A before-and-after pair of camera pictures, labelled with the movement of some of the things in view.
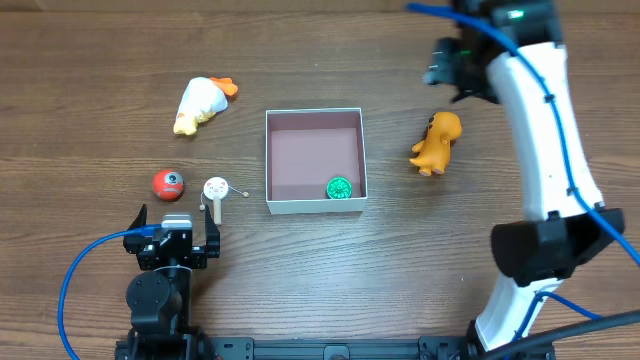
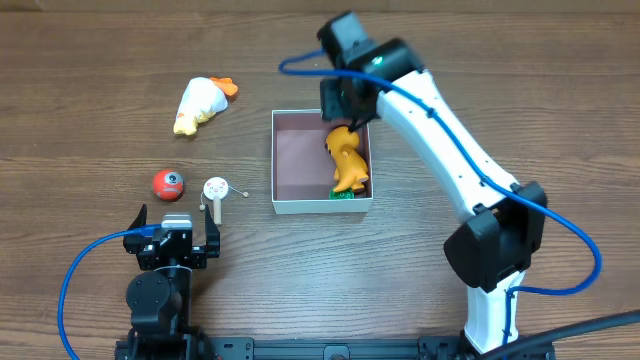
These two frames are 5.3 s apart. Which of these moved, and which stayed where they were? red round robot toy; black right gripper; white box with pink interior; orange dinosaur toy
Moved: black right gripper; orange dinosaur toy
Stayed: red round robot toy; white box with pink interior
